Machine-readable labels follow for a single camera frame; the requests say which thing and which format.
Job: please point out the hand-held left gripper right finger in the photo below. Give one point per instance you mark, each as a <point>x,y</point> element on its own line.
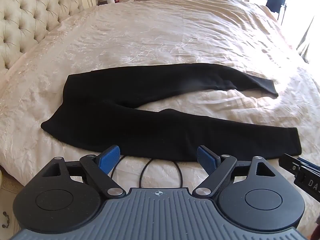
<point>206,158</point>

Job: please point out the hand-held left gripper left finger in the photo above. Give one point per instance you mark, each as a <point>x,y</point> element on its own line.
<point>108,158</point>

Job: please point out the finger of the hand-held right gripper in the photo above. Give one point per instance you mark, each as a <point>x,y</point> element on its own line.
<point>290,164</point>

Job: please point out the black pants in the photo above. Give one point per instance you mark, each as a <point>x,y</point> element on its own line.
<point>100,100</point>

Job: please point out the cream bedside cabinet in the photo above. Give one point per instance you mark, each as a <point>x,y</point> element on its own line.
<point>4,205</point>

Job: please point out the cream embroidered bedspread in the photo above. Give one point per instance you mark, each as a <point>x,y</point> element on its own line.
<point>162,35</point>

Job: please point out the cream tufted headboard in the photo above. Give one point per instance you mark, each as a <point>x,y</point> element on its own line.
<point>30,12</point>

